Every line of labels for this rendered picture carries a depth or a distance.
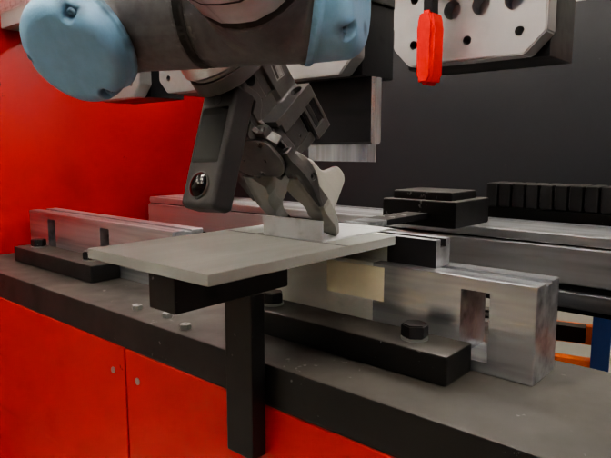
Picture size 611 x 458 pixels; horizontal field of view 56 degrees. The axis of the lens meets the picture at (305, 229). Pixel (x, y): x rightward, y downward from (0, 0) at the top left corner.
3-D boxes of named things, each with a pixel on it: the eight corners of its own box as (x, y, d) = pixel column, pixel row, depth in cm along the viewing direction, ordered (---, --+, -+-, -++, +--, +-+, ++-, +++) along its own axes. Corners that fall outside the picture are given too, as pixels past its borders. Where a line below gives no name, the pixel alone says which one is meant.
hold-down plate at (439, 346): (229, 324, 73) (228, 301, 72) (259, 315, 77) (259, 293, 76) (445, 388, 53) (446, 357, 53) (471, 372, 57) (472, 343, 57)
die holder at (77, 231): (31, 253, 122) (28, 209, 120) (58, 250, 126) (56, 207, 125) (174, 292, 89) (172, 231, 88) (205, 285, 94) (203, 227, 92)
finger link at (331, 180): (375, 201, 62) (325, 136, 58) (349, 241, 59) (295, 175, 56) (355, 204, 65) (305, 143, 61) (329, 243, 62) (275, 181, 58)
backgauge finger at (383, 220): (318, 233, 76) (318, 194, 75) (418, 216, 95) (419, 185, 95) (396, 243, 68) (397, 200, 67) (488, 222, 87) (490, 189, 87)
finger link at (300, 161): (338, 195, 57) (284, 128, 53) (331, 206, 56) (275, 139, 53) (308, 201, 61) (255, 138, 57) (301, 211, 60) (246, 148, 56)
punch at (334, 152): (304, 161, 72) (304, 83, 70) (314, 161, 73) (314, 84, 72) (370, 162, 65) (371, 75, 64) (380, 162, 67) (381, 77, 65)
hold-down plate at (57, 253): (14, 261, 114) (13, 245, 114) (41, 257, 118) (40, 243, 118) (91, 283, 95) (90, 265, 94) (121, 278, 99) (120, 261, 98)
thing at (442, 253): (295, 247, 74) (294, 224, 73) (309, 244, 76) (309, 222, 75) (435, 268, 60) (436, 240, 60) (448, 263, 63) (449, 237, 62)
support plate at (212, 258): (87, 258, 55) (86, 248, 55) (277, 230, 75) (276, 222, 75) (207, 287, 44) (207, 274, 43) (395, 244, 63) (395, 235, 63)
